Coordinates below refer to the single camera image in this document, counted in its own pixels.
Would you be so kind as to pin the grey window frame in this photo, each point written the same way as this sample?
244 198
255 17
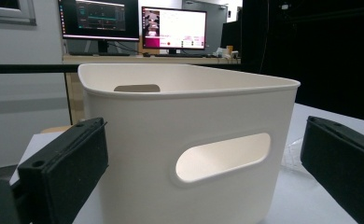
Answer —
27 12

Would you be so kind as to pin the black curtain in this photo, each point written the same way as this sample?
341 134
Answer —
326 62

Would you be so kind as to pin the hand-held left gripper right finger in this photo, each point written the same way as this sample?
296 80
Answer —
345 168

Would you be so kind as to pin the pale clutter pile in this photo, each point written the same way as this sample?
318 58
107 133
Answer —
226 52

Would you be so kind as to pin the bright-screen computer monitor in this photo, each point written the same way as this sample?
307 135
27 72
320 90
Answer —
183 28

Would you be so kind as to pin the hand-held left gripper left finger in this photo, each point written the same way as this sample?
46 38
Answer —
62 174

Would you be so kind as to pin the dark-screen computer monitor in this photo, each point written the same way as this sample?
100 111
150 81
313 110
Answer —
102 18

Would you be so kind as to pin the black horizontal bar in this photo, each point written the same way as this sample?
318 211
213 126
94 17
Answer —
30 68

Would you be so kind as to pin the white plastic basket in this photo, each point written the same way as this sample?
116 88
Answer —
139 140

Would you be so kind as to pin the black keyboard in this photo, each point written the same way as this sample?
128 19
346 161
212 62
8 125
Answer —
99 54
177 55

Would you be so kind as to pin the wooden table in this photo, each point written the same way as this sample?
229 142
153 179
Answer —
55 128

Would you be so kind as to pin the wooden desk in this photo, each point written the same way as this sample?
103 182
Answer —
108 59

